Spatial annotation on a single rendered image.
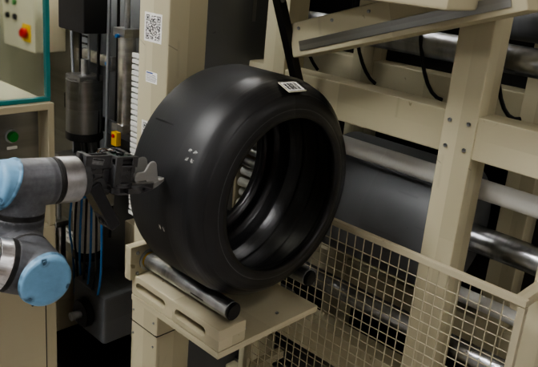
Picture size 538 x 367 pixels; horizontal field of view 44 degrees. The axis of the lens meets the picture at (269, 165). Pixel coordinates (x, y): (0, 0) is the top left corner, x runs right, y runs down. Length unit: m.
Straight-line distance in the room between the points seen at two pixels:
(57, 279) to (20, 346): 1.04
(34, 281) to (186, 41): 0.84
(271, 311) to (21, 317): 0.77
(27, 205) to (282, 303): 0.86
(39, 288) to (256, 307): 0.81
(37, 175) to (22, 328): 0.97
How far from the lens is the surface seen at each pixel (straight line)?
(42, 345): 2.23
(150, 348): 2.08
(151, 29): 1.78
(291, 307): 1.85
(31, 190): 1.26
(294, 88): 1.53
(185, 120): 1.49
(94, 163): 1.34
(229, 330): 1.63
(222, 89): 1.51
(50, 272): 1.16
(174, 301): 1.72
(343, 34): 1.82
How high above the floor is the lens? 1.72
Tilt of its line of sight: 18 degrees down
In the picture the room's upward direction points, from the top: 5 degrees clockwise
